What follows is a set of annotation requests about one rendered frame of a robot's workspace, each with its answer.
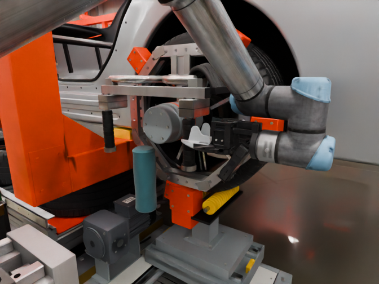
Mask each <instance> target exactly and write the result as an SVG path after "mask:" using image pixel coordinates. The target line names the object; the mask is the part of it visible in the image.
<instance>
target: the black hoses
mask: <svg viewBox="0 0 379 284"><path fill-rule="evenodd" d="M189 75H196V76H197V78H202V77H203V76H204V75H205V77H206V78H207V80H208V82H209V84H210V94H213V95H216V94H226V93H229V92H230V91H229V90H228V88H227V87H226V86H224V83H223V81H222V80H221V79H220V77H219V75H218V74H217V73H216V71H215V70H214V69H213V67H212V66H211V65H210V64H209V63H203V64H200V65H197V66H194V67H193V68H192V69H191V70H190V72H189Z"/></svg>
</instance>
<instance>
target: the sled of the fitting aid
mask: <svg viewBox="0 0 379 284"><path fill-rule="evenodd" d="M264 250H265V246H264V245H262V244H260V243H257V242H254V241H253V243H252V245H251V246H250V248H249V250H248V251H247V252H246V254H245V255H244V257H243V259H242V260H241V262H240V263H239V265H238V266H237V268H236V269H235V271H234V272H233V274H232V275H231V277H230V278H229V279H225V278H223V277H221V276H219V275H217V274H214V273H212V272H210V271H208V270H206V269H204V268H202V267H199V266H197V265H195V264H193V263H190V262H189V261H186V260H184V259H182V258H180V257H178V256H175V255H173V254H171V253H169V252H167V251H165V250H162V249H160V248H158V247H156V240H155V241H153V242H152V243H151V244H150V245H148V246H147V247H146V248H145V249H144V253H145V261H146V262H148V263H150V264H151V265H153V266H155V267H157V268H159V269H161V270H163V271H165V272H166V273H168V274H171V275H172V276H174V277H176V278H179V279H181V280H182V281H184V282H186V283H188V284H250V282H251V280H252V278H253V276H254V275H255V273H256V271H257V269H258V267H259V265H260V263H261V262H262V260H263V258H264Z"/></svg>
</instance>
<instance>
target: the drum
mask: <svg viewBox="0 0 379 284"><path fill-rule="evenodd" d="M178 108H179V102H178V101H175V102H171V103H163V104H159V105H158V106H153V107H150V108H149V109H148V110H147V111H146V112H145V114H144V117H143V128H144V132H145V133H146V135H147V137H148V138H149V139H150V141H152V142H154V143H156V144H163V143H172V142H174V141H178V140H180V139H183V136H182V135H183V134H182V130H183V129H182V125H183V123H182V120H183V119H184V118H183V117H179V109H178ZM194 119H195V126H197V127H199V128H200V127H201V126H202V122H203V116H202V117H197V118H194Z"/></svg>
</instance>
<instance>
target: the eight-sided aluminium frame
mask: <svg viewBox="0 0 379 284"><path fill-rule="evenodd" d="M171 55H177V56H184V55H191V56H193V57H202V56H204V54H203V53H202V52H201V50H200V49H199V47H198V46H197V44H195V43H190V44H182V45H169V46H163V45H162V46H157V47H156V48H155V50H154V51H152V55H151V56H150V57H149V59H148V60H147V62H146V63H145V65H144V67H143V68H142V70H141V71H140V73H139V74H138V76H157V75H158V74H159V72H160V71H161V70H162V68H163V67H164V66H165V64H166V63H167V61H168V60H169V59H170V58H171ZM131 85H132V86H133V85H136V86H150V85H151V83H132V84H131ZM130 109H131V129H132V133H131V134H132V139H133V141H134V143H135V144H136V145H137V146H142V145H149V146H152V147H154V148H155V159H156V175H157V176H158V177H159V178H160V179H161V180H164V181H167V180H168V181H170V182H172V183H175V184H179V185H183V186H185V187H190V188H193V189H197V190H199V191H204V192H207V191H208V190H209V189H211V188H212V187H214V186H215V185H217V184H218V183H219V182H220V181H221V179H220V178H219V177H218V175H219V174H220V171H221V169H222V168H223V167H224V166H225V165H226V164H227V162H228V161H229V160H230V159H229V160H228V161H227V162H226V163H224V164H223V165H221V167H220V168H218V169H217V170H215V171H214V172H213V173H212V174H211V175H209V176H205V175H200V174H196V173H193V172H186V171H182V170H179V169H176V168H172V167H171V166H170V165H169V163H168V162H167V160H166V159H165V157H164V156H163V155H162V153H161V152H160V151H159V149H158V148H157V146H156V145H155V144H154V142H152V141H150V139H149V138H148V137H147V135H146V133H145V132H144V128H143V117H144V114H145V112H146V111H147V103H146V96H135V95H130ZM250 118H251V117H248V116H244V115H242V114H239V119H242V121H250ZM250 158H251V157H250V154H249V155H248V156H247V157H246V159H245V160H244V162H243V163H242V164H241V165H243V164H244V163H245V162H247V161H248V160H249V159H250Z"/></svg>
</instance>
